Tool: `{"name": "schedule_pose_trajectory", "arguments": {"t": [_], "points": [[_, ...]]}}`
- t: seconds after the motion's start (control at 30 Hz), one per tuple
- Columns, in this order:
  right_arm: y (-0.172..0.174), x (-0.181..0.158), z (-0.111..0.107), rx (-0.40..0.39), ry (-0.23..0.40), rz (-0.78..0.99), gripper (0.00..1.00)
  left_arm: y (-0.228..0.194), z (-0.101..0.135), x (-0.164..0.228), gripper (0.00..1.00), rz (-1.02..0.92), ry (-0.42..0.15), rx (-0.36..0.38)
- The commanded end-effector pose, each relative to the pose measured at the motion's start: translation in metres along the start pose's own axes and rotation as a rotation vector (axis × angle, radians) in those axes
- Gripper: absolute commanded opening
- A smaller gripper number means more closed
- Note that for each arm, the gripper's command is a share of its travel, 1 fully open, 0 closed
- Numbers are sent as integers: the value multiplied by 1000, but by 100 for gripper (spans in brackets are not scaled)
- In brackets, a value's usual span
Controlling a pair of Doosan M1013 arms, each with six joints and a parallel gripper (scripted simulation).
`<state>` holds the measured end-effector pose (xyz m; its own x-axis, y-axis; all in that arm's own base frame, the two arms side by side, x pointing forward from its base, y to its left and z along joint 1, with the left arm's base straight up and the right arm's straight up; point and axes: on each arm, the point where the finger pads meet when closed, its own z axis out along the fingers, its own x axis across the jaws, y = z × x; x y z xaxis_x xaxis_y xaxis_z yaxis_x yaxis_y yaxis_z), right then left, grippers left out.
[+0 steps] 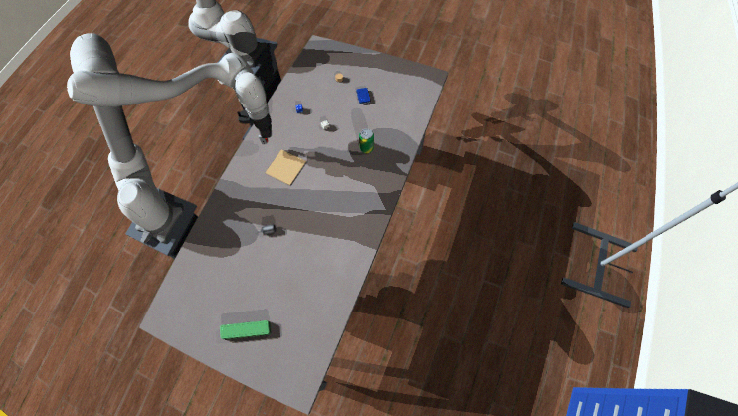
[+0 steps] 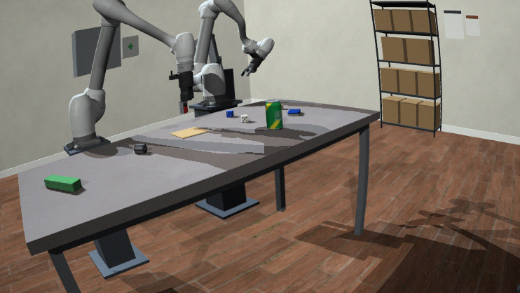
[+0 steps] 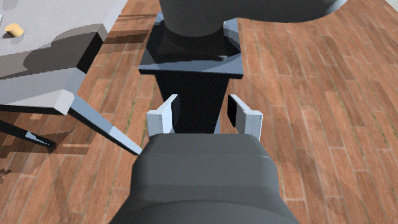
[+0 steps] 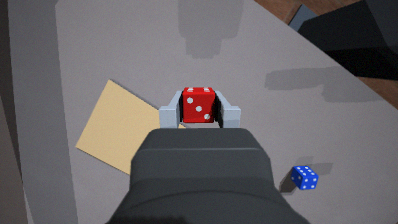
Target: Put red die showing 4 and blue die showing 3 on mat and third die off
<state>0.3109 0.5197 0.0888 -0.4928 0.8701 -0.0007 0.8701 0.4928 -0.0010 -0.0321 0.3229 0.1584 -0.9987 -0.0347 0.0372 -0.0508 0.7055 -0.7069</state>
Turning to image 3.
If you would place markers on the tan cylinder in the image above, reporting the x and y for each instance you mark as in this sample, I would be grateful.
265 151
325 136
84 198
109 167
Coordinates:
14 30

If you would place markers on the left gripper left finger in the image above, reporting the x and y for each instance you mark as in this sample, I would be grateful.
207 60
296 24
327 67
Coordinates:
166 116

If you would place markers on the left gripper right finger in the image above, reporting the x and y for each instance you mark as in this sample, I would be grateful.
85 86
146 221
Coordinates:
245 120

